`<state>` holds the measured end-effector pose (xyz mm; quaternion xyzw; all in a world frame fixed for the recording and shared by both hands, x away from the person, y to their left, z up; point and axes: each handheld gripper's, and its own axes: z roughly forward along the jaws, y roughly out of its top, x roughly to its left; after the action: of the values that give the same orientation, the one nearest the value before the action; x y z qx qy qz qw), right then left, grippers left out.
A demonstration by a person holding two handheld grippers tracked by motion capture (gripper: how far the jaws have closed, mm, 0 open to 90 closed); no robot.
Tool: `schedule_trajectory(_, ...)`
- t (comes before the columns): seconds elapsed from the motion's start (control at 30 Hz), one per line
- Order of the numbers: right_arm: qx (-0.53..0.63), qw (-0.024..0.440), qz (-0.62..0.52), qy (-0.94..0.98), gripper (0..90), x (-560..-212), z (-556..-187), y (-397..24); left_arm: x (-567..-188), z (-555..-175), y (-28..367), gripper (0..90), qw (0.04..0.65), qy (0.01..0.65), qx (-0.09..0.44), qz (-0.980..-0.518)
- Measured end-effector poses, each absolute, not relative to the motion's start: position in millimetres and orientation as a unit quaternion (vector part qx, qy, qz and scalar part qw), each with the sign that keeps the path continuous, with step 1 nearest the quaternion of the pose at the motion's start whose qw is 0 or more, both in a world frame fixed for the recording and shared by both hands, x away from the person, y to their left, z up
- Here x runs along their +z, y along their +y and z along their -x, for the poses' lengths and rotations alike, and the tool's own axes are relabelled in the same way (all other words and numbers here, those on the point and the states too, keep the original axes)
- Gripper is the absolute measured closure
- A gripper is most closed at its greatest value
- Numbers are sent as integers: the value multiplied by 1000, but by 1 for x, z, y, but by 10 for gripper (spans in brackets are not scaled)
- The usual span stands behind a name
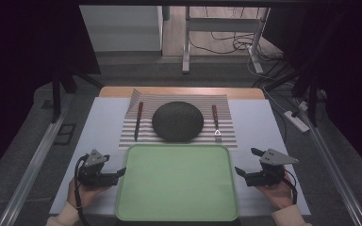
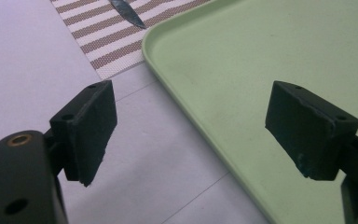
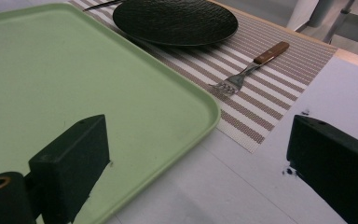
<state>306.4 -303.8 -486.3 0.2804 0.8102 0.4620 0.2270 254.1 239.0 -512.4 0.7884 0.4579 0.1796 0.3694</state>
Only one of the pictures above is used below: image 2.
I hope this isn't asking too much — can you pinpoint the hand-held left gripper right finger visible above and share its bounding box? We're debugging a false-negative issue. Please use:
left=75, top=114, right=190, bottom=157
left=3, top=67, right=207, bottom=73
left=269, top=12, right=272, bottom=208
left=264, top=80, right=358, bottom=182

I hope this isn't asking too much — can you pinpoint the brown white striped placemat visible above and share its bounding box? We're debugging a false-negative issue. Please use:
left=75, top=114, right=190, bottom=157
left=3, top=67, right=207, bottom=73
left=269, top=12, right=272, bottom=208
left=49, top=0, right=213, bottom=80

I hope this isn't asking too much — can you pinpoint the light green plastic tray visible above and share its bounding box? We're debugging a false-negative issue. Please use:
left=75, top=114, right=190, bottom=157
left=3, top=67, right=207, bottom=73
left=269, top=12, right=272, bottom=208
left=141, top=0, right=358, bottom=224

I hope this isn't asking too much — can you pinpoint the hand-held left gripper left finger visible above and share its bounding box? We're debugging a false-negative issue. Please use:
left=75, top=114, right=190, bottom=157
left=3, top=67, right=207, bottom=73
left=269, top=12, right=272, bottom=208
left=48, top=79, right=118, bottom=188

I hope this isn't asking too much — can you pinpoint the dark knife blade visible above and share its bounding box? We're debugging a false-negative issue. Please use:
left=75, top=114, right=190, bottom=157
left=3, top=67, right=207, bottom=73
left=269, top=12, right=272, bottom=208
left=107, top=0, right=147, bottom=30

